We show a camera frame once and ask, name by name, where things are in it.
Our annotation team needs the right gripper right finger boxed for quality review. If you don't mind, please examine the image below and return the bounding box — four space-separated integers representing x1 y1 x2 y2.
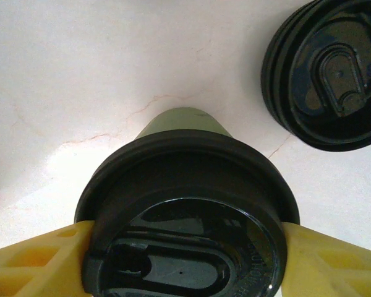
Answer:
279 221 371 297

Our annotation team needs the black cup lid stack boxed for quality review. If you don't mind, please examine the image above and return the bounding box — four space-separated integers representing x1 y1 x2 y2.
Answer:
261 0 371 152

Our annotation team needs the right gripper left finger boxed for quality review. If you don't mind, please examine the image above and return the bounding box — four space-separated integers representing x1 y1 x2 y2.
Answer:
0 219 96 297

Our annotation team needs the green white paper cup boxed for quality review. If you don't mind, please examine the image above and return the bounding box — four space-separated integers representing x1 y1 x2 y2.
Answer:
135 106 234 145

